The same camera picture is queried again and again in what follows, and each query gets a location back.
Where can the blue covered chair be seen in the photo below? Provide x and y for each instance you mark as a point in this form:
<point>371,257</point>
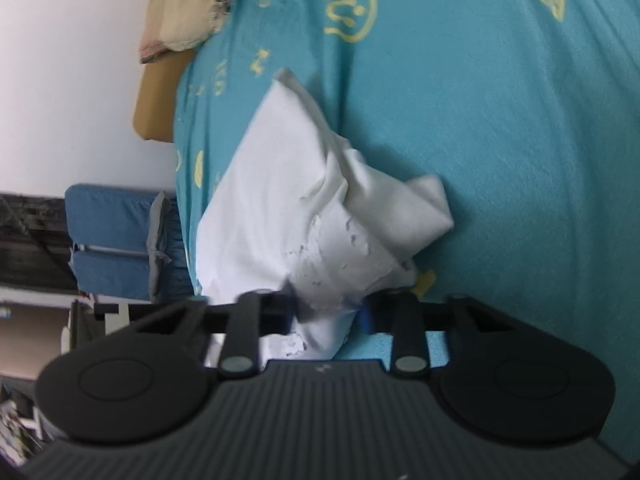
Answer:
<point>110,272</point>
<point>110,215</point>

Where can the dark barred window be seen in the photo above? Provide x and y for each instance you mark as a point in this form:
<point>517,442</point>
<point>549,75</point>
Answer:
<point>30,240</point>

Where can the plaid pillow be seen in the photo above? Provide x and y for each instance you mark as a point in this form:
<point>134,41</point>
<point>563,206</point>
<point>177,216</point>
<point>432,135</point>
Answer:
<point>175,10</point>

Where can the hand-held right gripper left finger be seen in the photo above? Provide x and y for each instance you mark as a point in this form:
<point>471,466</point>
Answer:
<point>280,317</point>

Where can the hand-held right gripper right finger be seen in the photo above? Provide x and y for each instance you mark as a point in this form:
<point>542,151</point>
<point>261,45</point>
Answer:
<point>366,319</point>

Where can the golden refrigerator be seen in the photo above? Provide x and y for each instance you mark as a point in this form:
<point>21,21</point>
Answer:
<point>30,340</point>

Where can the black and white table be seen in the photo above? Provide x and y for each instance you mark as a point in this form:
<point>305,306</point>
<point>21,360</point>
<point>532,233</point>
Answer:
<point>117,325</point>

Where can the mustard bed headboard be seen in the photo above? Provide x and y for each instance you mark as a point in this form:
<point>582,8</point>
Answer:
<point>160,100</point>

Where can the light grey printed t-shirt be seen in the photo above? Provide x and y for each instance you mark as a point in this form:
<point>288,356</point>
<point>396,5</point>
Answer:
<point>280,185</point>

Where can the bed with teal sheet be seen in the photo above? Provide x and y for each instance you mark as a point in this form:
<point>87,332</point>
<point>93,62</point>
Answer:
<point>500,160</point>

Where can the grey seat cushion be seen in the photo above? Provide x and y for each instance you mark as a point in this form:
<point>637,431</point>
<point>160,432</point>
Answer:
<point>159,230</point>

